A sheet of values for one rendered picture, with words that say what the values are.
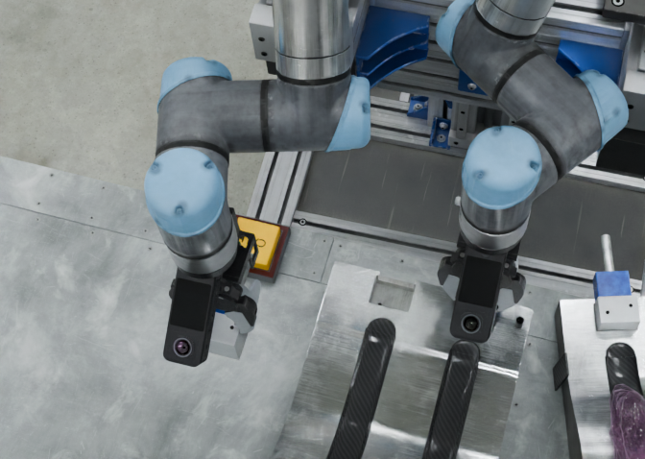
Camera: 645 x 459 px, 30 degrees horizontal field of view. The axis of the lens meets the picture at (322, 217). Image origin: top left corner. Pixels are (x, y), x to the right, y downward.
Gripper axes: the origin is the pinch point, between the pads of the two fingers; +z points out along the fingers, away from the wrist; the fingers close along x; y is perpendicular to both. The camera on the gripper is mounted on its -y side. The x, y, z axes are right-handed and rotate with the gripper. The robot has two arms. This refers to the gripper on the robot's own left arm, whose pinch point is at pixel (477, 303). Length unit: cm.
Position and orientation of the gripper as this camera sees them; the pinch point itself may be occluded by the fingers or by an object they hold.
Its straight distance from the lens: 151.5
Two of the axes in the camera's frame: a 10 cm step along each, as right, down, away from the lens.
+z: 0.6, 4.3, 9.0
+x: -9.6, -2.3, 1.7
